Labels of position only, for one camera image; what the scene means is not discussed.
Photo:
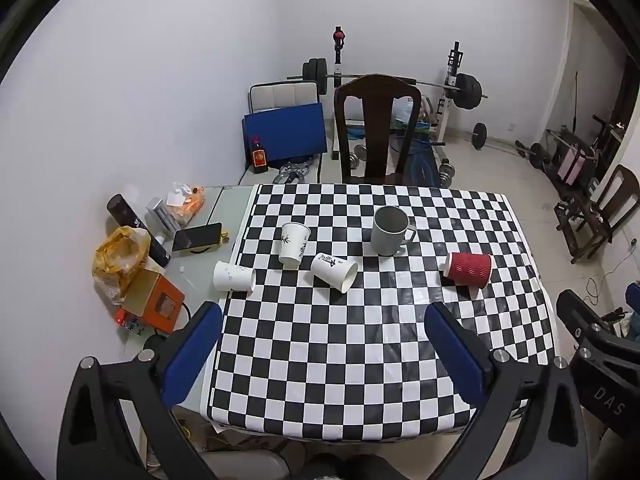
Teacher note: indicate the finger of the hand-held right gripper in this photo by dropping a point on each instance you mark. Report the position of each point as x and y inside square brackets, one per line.
[577, 310]
[634, 312]

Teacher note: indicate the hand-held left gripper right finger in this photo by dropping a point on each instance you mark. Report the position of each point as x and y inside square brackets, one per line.
[457, 355]

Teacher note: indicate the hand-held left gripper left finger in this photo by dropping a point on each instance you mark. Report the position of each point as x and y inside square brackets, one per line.
[192, 355]

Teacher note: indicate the red ribbed paper cup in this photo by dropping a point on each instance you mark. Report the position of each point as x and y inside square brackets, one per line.
[467, 269]

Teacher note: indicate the white paper cup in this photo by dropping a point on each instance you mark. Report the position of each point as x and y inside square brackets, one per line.
[232, 276]
[332, 269]
[294, 246]

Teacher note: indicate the orange box device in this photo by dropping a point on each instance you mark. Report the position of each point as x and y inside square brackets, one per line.
[150, 295]

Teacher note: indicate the black white checkered tablecloth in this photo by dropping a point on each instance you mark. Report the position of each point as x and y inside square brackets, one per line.
[380, 340]

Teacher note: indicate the black smartphone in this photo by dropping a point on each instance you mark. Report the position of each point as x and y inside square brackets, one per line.
[196, 236]

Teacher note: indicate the dark wooden chair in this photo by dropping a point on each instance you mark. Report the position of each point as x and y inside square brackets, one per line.
[617, 195]
[377, 125]

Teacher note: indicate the yellow plastic bag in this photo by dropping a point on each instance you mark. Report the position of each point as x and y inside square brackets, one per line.
[112, 260]

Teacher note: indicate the grey ceramic mug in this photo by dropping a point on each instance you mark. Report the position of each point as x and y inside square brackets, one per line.
[387, 237]

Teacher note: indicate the orange tissue packet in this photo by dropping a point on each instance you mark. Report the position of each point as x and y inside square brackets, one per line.
[187, 205]

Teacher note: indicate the black cylindrical bottle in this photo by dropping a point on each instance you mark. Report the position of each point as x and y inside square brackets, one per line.
[125, 210]

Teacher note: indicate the black exercise machine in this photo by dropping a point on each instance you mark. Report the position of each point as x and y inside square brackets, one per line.
[570, 150]

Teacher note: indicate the metal dumbbell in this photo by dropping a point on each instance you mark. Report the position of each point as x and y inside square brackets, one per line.
[358, 156]
[446, 172]

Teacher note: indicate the small floor barbell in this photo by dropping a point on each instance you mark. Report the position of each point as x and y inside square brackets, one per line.
[480, 135]

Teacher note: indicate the dark sauce bottle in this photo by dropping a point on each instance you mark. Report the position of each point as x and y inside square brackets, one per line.
[259, 157]

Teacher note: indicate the blue board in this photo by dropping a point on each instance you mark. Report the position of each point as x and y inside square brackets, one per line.
[285, 135]

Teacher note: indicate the black barbell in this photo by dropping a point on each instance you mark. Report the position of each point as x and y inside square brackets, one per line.
[467, 91]

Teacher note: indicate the clear plastic bag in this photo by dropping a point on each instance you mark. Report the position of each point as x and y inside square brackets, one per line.
[406, 109]

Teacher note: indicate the white barbell rack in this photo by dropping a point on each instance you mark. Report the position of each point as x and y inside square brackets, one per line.
[339, 67]

